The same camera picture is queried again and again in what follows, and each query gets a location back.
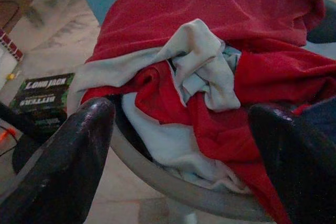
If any dark blue cloth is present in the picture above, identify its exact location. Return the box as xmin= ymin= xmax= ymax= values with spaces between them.
xmin=291 ymin=97 xmax=336 ymax=146

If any red and white jersey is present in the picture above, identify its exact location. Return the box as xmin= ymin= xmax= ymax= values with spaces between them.
xmin=68 ymin=18 xmax=336 ymax=224

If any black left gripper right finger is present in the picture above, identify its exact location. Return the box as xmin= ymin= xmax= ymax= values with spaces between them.
xmin=248 ymin=102 xmax=336 ymax=224

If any red brick pattern box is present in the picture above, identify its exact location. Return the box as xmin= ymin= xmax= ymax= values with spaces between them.
xmin=0 ymin=27 xmax=25 ymax=90

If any green Long Jack carton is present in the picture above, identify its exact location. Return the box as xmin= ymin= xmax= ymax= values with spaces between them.
xmin=9 ymin=72 xmax=76 ymax=132

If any red towel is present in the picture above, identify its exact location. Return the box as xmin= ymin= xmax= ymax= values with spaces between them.
xmin=85 ymin=0 xmax=327 ymax=65

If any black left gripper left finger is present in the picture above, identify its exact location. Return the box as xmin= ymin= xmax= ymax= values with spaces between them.
xmin=0 ymin=97 xmax=116 ymax=224

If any grey plastic basin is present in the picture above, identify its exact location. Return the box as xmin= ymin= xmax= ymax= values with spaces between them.
xmin=109 ymin=0 xmax=336 ymax=224

